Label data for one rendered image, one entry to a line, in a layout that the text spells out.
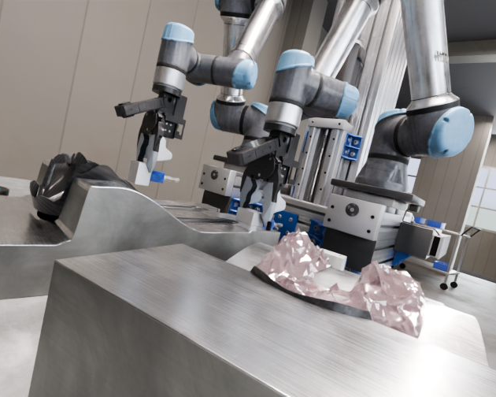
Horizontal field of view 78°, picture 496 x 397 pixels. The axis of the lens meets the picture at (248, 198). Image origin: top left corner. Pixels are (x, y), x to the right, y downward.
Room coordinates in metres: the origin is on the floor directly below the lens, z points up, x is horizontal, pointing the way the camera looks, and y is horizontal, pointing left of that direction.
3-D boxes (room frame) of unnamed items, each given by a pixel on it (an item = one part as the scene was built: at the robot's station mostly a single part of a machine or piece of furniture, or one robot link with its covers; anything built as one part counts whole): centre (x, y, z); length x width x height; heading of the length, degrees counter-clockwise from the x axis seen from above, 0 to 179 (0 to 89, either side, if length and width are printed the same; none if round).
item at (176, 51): (0.79, 0.26, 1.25); 0.09 x 0.08 x 0.11; 166
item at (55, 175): (0.53, 0.17, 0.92); 0.35 x 0.16 x 0.09; 135
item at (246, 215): (0.68, -0.05, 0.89); 0.13 x 0.05 x 0.05; 135
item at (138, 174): (0.80, 0.25, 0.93); 0.13 x 0.05 x 0.05; 135
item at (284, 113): (0.67, -0.03, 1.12); 0.08 x 0.08 x 0.05
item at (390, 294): (0.35, -0.12, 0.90); 0.26 x 0.18 x 0.08; 152
